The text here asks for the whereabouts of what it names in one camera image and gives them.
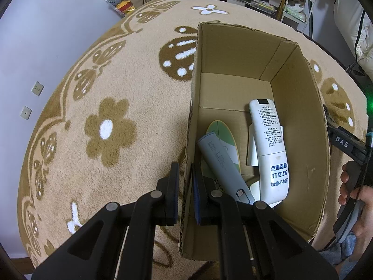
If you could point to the clear plastic bag of goods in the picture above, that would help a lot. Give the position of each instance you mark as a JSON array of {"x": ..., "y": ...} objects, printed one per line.
[{"x": 118, "y": 0}]

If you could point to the white wall socket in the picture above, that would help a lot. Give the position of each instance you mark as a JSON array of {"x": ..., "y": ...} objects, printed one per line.
[
  {"x": 37, "y": 88},
  {"x": 26, "y": 112}
]

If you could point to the beige floral rug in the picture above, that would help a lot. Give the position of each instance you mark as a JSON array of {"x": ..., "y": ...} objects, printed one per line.
[{"x": 131, "y": 87}]

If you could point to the pile of papers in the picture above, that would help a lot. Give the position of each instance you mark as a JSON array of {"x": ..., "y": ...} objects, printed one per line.
[{"x": 247, "y": 1}]

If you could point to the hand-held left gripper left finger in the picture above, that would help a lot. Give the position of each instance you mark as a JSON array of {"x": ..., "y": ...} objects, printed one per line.
[{"x": 174, "y": 198}]

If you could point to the white remote control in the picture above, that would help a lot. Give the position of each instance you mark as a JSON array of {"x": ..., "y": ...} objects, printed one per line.
[{"x": 271, "y": 151}]

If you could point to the white duvet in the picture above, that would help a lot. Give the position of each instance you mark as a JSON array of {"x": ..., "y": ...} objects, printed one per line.
[{"x": 349, "y": 14}]

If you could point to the cardboard box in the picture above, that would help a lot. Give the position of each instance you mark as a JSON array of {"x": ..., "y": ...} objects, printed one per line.
[{"x": 233, "y": 93}]

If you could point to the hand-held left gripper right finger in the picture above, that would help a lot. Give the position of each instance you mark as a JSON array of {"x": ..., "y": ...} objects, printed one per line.
[{"x": 197, "y": 201}]

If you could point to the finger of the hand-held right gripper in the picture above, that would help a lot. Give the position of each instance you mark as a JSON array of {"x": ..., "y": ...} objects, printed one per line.
[{"x": 327, "y": 115}]

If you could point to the person's right hand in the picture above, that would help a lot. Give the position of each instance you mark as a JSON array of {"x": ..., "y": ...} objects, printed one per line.
[{"x": 365, "y": 218}]

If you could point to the grey slim remote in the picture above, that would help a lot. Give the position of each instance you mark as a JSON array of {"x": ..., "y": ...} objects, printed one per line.
[{"x": 221, "y": 166}]

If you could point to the green oval packet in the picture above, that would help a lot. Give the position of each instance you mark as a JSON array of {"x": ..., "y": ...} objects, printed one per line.
[{"x": 221, "y": 131}]

